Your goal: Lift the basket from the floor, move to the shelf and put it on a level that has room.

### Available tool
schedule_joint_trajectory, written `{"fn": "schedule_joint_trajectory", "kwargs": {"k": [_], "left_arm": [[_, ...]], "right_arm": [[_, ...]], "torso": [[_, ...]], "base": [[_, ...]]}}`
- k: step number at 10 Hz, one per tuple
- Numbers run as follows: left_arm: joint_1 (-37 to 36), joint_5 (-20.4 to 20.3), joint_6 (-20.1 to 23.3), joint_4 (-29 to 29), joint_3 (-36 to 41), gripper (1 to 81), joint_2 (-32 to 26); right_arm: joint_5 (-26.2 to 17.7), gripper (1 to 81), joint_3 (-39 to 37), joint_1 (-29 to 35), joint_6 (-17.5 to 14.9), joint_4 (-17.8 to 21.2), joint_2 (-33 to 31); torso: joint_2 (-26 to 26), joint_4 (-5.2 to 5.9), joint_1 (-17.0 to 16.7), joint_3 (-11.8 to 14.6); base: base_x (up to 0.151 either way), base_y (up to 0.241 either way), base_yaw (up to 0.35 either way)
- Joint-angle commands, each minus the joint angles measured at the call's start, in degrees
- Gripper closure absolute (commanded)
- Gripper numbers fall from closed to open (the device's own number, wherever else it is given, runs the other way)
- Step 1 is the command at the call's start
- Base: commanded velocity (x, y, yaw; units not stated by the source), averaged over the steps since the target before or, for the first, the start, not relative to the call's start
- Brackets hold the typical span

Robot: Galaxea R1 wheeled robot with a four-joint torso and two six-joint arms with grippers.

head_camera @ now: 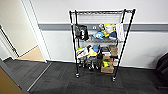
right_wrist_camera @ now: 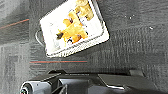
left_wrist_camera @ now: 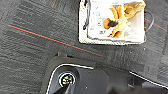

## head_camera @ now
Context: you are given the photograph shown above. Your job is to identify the blue round toy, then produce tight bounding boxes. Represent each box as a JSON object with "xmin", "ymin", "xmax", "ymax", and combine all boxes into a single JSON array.
[{"xmin": 92, "ymin": 44, "xmax": 101, "ymax": 54}]

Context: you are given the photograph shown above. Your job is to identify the green and yellow box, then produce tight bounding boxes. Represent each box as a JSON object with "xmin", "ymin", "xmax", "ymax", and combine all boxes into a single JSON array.
[{"xmin": 102, "ymin": 59, "xmax": 111, "ymax": 68}]

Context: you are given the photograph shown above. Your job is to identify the black wire shelf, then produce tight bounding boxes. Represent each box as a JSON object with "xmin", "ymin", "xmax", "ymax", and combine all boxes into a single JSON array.
[{"xmin": 68, "ymin": 8, "xmax": 137, "ymax": 82}]

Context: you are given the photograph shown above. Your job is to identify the white flat package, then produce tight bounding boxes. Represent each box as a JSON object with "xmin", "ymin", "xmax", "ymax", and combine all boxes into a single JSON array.
[{"xmin": 115, "ymin": 22, "xmax": 126, "ymax": 43}]

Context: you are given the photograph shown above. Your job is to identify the long grey wall band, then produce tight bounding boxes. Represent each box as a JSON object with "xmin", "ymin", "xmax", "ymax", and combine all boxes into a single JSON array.
[{"xmin": 37, "ymin": 22, "xmax": 168, "ymax": 33}]

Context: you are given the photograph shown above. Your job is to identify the black box with label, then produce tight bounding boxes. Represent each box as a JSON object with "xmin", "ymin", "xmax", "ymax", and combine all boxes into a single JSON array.
[{"xmin": 100, "ymin": 46, "xmax": 111, "ymax": 58}]

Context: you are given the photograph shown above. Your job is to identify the white door frame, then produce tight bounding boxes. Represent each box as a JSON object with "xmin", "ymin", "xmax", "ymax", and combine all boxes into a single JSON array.
[{"xmin": 20, "ymin": 0, "xmax": 52, "ymax": 63}]

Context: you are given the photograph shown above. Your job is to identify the blue plush toy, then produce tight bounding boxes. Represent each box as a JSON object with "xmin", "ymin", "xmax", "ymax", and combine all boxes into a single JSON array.
[{"xmin": 92, "ymin": 30, "xmax": 105, "ymax": 41}]

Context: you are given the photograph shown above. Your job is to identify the yellow soft toy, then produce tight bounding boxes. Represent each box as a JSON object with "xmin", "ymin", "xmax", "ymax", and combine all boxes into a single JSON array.
[{"xmin": 86, "ymin": 50, "xmax": 99, "ymax": 60}]

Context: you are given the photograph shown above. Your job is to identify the large brown cardboard box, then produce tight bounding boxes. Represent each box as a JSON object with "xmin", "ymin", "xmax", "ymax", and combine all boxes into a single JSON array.
[{"xmin": 100, "ymin": 60, "xmax": 115, "ymax": 74}]

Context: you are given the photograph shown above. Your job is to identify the yellow wooden panel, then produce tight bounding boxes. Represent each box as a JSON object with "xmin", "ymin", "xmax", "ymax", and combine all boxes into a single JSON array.
[{"xmin": 0, "ymin": 59, "xmax": 26, "ymax": 94}]

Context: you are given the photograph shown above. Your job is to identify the yellow and white plush toy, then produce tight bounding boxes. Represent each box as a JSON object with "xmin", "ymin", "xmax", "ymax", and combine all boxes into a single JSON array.
[{"xmin": 102, "ymin": 22, "xmax": 118, "ymax": 39}]

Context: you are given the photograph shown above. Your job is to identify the small brown cardboard box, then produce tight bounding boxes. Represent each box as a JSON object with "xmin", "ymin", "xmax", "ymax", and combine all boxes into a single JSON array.
[{"xmin": 108, "ymin": 45, "xmax": 119, "ymax": 58}]

